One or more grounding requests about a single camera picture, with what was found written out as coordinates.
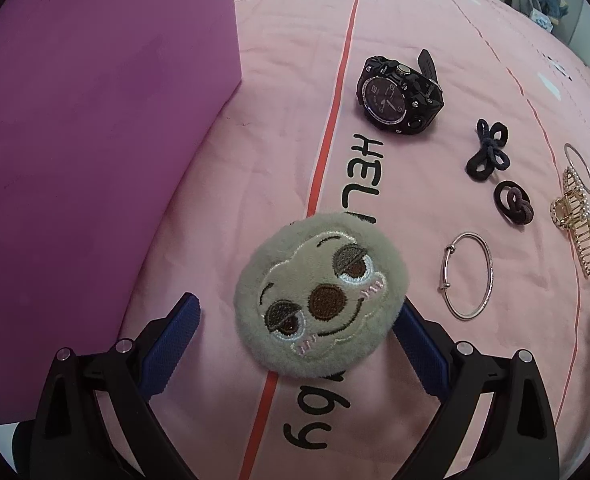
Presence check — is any silver bangle with clasp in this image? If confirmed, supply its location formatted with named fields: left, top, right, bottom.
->
left=439, top=231, right=494, bottom=320

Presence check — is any gold pearl hair claw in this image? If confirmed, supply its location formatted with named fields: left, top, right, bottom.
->
left=550, top=167, right=590, bottom=278

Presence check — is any purple storage box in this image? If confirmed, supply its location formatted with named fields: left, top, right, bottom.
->
left=0, top=0, right=242, bottom=426

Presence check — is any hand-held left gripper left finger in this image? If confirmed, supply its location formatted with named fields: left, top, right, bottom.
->
left=30, top=291, right=201, bottom=480

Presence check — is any pink printed bedsheet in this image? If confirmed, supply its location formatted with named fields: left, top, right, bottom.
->
left=118, top=0, right=590, bottom=480

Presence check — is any black wrist watch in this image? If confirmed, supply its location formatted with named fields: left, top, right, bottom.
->
left=356, top=49, right=446, bottom=136

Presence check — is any black knotted hair tie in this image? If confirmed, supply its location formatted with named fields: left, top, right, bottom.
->
left=465, top=119, right=510, bottom=181

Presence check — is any round plush sloth face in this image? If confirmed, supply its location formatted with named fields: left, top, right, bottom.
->
left=234, top=212, right=407, bottom=378

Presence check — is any brown and black hair tie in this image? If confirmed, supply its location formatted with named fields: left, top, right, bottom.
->
left=493, top=179, right=534, bottom=226

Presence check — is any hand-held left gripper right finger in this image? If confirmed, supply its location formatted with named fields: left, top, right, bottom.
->
left=394, top=297, right=560, bottom=480

